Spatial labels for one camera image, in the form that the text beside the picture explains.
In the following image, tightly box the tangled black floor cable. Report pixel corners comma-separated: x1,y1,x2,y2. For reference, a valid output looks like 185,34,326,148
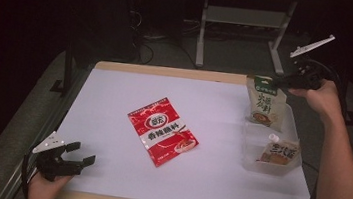
127,38,157,66

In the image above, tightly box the thin black floor cable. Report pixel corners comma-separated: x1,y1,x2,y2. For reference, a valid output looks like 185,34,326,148
300,159,322,175

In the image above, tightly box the person's right hand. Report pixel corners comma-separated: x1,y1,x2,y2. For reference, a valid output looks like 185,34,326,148
284,75,349,123

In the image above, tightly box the white spouted sauce pouch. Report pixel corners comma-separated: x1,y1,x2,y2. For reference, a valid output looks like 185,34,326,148
256,131,303,169

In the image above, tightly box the left hand-held gripper cable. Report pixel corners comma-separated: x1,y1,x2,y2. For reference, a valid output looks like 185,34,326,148
18,148,42,198

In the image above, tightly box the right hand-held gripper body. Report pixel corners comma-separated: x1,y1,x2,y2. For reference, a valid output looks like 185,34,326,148
285,29,339,95

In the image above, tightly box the green and beige sauce packet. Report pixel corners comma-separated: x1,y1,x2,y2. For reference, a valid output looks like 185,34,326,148
241,73,291,133

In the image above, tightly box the white metal stand frame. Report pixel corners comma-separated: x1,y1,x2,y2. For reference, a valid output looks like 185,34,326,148
193,0,299,79

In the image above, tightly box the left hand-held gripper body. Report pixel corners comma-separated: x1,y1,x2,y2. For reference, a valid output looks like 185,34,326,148
29,129,88,185

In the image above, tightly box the person's left hand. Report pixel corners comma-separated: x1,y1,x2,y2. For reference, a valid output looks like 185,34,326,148
26,169,73,199

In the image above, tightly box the white table cover sheet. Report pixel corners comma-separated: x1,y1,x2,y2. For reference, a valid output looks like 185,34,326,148
32,62,333,199

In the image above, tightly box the red seasoning packet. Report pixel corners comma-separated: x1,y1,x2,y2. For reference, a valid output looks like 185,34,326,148
121,92,204,172

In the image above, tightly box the clear plastic container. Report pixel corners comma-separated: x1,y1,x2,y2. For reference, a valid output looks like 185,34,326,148
239,99,309,179

